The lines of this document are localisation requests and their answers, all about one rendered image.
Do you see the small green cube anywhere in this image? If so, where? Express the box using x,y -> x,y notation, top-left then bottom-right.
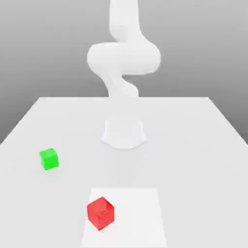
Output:
39,147 -> 60,171

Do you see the small red cube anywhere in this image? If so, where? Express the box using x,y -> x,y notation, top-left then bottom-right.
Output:
86,196 -> 115,232

